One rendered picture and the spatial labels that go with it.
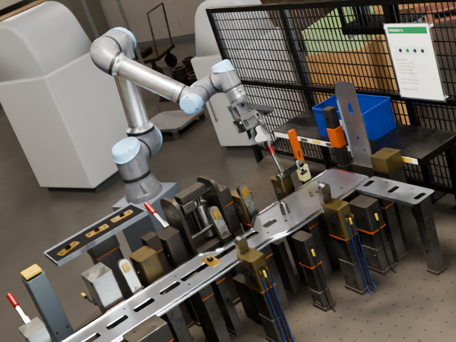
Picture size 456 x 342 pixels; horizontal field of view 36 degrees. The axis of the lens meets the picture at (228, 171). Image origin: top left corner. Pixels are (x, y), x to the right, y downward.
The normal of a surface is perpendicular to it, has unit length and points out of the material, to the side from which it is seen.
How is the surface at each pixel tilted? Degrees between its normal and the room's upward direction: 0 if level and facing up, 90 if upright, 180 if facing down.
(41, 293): 90
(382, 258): 90
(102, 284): 90
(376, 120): 90
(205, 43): 72
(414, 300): 0
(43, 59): 80
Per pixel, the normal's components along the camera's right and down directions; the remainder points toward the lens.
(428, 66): -0.78, 0.46
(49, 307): 0.54, 0.16
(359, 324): -0.31, -0.87
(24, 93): -0.56, 0.48
